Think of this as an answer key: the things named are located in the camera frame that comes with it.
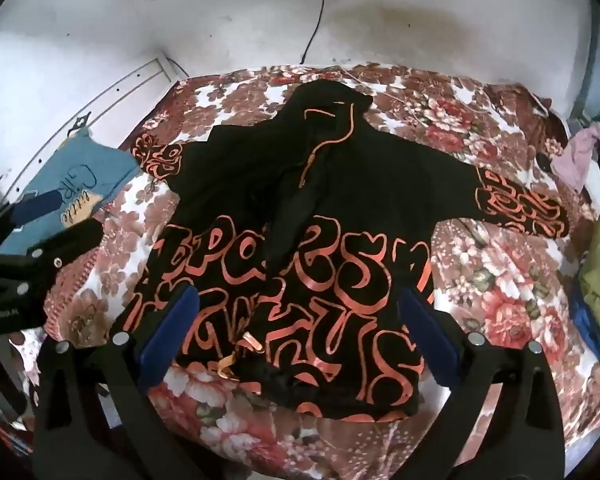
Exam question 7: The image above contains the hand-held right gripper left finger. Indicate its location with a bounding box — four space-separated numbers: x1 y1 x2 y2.
32 285 211 480

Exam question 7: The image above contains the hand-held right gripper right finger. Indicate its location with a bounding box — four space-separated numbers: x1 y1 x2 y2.
397 287 566 480

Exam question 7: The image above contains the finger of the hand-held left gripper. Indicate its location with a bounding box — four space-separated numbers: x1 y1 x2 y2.
5 219 105 281
0 191 63 256

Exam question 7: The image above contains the black hoodie with orange print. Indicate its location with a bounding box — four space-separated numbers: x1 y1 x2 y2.
130 79 572 422

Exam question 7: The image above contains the blue printed shirt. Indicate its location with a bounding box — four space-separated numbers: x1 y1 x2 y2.
0 127 143 256

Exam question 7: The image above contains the floral blanket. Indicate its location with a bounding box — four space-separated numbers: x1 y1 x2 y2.
10 62 600 480

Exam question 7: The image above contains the dark blue cloth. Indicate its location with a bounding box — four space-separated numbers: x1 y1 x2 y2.
567 295 600 366

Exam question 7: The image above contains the pink cloth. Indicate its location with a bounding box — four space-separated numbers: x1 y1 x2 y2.
550 122 600 192

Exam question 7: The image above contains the white curved metal rail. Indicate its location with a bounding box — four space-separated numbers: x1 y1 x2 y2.
0 56 191 221

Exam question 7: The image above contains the grey metal bed post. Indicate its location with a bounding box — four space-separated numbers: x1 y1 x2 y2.
572 5 600 121

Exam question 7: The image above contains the black power cable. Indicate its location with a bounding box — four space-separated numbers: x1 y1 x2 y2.
300 0 328 63

